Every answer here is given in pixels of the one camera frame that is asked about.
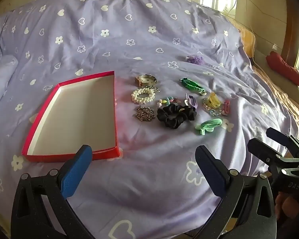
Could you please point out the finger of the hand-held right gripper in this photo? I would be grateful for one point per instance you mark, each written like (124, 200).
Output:
(281, 137)
(264, 150)

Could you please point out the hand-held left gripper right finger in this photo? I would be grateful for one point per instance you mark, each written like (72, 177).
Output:
(211, 171)

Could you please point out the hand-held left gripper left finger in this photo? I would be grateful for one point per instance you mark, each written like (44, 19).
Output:
(76, 171)

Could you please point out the red cardboard box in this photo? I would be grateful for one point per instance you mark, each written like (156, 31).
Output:
(72, 119)

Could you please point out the pink hair clips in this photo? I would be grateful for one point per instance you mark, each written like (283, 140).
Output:
(226, 107)

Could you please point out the black scrunchie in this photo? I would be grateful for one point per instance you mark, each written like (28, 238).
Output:
(175, 113)

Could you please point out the yellow hair claw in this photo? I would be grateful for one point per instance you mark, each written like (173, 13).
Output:
(214, 99)

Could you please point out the silver crown hair clip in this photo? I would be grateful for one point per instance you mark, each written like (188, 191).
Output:
(154, 89)

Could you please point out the person's right hand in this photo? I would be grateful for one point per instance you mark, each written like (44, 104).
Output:
(289, 205)

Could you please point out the orange bed sheet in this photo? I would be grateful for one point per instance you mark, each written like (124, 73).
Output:
(276, 97)

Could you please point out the red cushion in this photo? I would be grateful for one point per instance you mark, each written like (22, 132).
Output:
(284, 69)

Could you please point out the purple fluffy scrunchie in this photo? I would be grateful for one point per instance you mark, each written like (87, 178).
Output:
(195, 59)

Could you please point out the purple floral blanket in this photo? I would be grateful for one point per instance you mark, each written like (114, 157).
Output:
(144, 37)

